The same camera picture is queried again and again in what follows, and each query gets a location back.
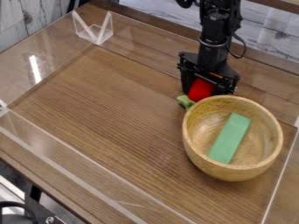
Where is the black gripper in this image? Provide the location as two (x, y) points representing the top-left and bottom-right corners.
(177, 52), (240, 95)

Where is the red plush fruit green stem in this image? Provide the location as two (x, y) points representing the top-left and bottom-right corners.
(176, 79), (215, 110)

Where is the black metal table frame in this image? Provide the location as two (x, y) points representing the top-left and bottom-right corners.
(0, 186), (68, 224)

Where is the green rectangular block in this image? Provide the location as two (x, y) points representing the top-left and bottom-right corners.
(207, 112), (251, 164)

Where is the wooden bowl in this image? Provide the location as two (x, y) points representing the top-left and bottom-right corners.
(181, 95), (284, 182)

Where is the clear acrylic tray wall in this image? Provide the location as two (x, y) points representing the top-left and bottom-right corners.
(0, 101), (196, 224)

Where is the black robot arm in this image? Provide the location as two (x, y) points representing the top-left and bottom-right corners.
(175, 0), (247, 102)

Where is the clear acrylic corner bracket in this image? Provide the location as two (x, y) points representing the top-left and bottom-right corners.
(71, 11), (113, 46)

